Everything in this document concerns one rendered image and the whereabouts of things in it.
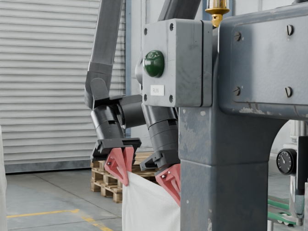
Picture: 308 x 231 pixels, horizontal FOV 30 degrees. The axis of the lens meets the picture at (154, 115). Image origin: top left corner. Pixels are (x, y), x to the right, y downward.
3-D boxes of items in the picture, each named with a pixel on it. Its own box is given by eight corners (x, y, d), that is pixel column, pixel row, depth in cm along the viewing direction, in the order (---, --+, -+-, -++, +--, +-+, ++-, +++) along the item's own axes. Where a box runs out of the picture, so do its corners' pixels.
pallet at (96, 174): (90, 178, 686) (90, 167, 685) (178, 172, 743) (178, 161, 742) (119, 190, 612) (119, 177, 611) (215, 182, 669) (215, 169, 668)
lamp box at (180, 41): (141, 105, 65) (142, 24, 64) (176, 104, 67) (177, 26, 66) (175, 107, 58) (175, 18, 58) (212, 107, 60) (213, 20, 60)
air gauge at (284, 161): (274, 173, 82) (275, 147, 81) (284, 172, 82) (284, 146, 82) (292, 177, 78) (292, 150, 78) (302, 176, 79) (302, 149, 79)
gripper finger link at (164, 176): (220, 201, 96) (204, 149, 99) (186, 206, 92) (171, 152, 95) (198, 212, 102) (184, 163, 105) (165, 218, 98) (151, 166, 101)
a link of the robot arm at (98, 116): (89, 120, 134) (89, 104, 130) (118, 114, 136) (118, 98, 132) (97, 143, 130) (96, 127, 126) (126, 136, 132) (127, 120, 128)
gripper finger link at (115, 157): (153, 173, 120) (139, 139, 125) (122, 175, 117) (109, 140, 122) (143, 192, 124) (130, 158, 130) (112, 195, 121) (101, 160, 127)
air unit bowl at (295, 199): (284, 216, 82) (285, 173, 82) (300, 214, 84) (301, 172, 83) (298, 220, 80) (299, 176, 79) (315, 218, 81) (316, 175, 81)
